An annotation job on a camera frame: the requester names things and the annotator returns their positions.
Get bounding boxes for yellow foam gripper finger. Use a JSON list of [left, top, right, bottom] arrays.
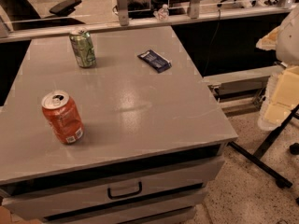
[[256, 27, 279, 50], [258, 66, 299, 131]]

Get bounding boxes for blue rxbar wrapper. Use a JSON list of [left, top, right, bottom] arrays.
[[138, 49, 172, 73]]

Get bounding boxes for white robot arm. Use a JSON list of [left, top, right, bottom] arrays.
[[256, 7, 299, 131]]

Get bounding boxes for green soda can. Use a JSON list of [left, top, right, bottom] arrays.
[[69, 27, 96, 68]]

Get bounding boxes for orange soda can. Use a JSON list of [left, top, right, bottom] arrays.
[[41, 90, 84, 145]]

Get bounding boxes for grey low shelf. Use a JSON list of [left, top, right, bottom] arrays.
[[203, 65, 283, 95]]

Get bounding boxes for black metal stand legs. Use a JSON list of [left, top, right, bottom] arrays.
[[228, 105, 299, 189]]

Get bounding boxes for clear plastic water bottle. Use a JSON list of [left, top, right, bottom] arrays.
[[153, 4, 169, 21]]

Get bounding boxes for grey drawer cabinet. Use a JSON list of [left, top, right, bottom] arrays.
[[0, 27, 236, 224]]

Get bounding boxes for black hanging cable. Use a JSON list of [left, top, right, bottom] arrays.
[[202, 8, 222, 77]]

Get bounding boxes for grey metal divider post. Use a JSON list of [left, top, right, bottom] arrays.
[[117, 0, 129, 26]]

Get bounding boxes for black drawer handle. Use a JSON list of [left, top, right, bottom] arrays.
[[107, 181, 143, 200]]

